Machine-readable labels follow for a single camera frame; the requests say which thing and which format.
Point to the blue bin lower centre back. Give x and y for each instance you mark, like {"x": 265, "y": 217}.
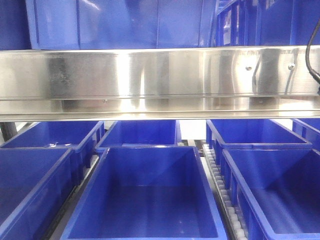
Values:
{"x": 125, "y": 133}

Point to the blue bin lower right back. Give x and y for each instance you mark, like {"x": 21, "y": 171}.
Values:
{"x": 250, "y": 134}

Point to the blue bin lower centre front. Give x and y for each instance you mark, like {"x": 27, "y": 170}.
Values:
{"x": 147, "y": 193}

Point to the blue bin lower left back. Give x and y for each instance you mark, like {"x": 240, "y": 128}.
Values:
{"x": 81, "y": 136}

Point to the large blue bin upper right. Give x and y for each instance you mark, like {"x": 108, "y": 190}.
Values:
{"x": 266, "y": 22}

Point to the lower white roller track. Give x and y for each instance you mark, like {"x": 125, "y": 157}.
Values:
{"x": 230, "y": 215}

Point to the blue bin lower right front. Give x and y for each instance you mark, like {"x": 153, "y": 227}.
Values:
{"x": 276, "y": 191}

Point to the blue bin lower left front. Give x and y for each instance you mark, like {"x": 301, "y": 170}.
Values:
{"x": 34, "y": 184}

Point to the blue bin upper left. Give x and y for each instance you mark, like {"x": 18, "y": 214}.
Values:
{"x": 120, "y": 24}

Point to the blue bin far right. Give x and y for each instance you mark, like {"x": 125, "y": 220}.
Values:
{"x": 309, "y": 129}

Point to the stainless steel front rail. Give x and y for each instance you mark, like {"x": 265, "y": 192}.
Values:
{"x": 189, "y": 83}

